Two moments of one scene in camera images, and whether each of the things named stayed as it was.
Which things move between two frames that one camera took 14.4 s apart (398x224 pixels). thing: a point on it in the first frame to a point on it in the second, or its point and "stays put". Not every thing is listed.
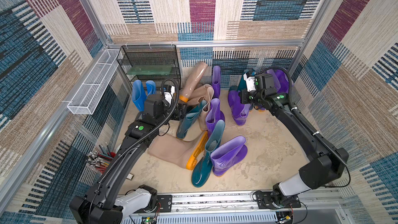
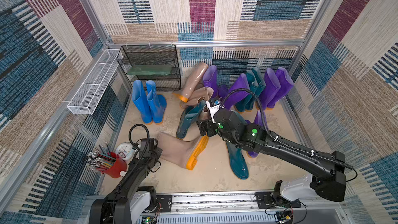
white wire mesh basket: x=87 y=97 stays put
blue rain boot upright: x=139 y=94 stays put
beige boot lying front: x=178 y=152 stays put
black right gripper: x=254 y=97 to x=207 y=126
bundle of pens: x=100 y=158 stays put
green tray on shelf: x=162 y=70 stays put
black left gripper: x=179 y=112 to x=157 y=150
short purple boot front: x=227 y=154 to x=241 y=82
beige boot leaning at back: x=197 y=74 stays put
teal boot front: x=203 y=168 to x=239 y=163
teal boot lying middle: x=189 y=118 stays put
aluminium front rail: x=329 y=207 stays put
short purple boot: x=240 y=111 to x=222 y=91
